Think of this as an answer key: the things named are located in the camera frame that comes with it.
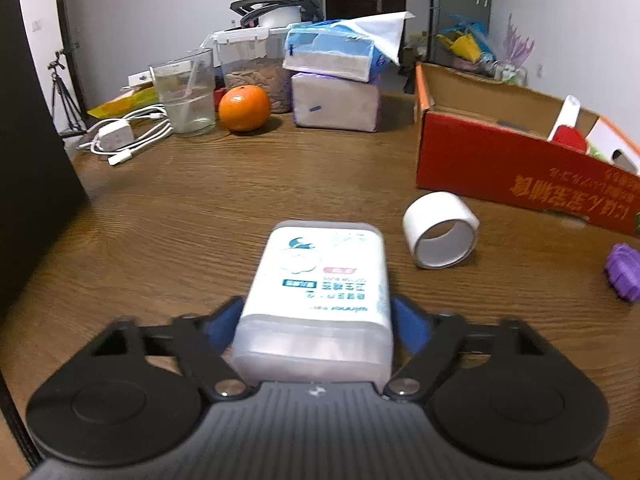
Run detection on white tissue pack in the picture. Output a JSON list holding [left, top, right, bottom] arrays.
[[291, 72, 382, 132]]

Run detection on purple wall decoration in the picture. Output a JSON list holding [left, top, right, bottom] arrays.
[[502, 12, 536, 68]]

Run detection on clear plastic food container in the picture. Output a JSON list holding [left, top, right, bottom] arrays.
[[212, 27, 296, 113]]

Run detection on purple bottle cap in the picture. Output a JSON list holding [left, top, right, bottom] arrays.
[[604, 242, 640, 303]]

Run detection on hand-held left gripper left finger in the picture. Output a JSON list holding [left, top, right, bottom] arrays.
[[75, 296, 251, 402]]

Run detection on white tape roll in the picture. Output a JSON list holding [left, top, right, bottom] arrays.
[[403, 191, 480, 269]]

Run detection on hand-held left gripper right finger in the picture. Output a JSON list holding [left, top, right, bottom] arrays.
[[382, 295, 561, 403]]

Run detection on clear glass cup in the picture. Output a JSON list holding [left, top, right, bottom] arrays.
[[149, 48, 217, 137]]

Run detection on blue tissue pack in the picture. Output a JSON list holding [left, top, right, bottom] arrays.
[[282, 11, 416, 83]]

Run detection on white cotton swab box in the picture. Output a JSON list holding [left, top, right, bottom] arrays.
[[231, 220, 393, 396]]

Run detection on white charger with cable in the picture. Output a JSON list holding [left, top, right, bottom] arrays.
[[77, 105, 173, 166]]

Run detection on blue and yellow bags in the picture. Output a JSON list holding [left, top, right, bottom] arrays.
[[437, 15, 496, 61]]

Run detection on orange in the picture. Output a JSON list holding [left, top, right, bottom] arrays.
[[218, 85, 271, 132]]

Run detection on yellow packet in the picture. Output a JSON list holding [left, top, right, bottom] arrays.
[[87, 85, 158, 121]]

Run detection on red and white lint brush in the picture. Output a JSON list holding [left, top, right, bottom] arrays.
[[547, 95, 590, 153]]

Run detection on red cardboard box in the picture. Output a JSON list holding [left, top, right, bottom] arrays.
[[414, 62, 640, 238]]

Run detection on black tripod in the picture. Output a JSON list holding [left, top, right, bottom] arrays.
[[47, 50, 88, 136]]

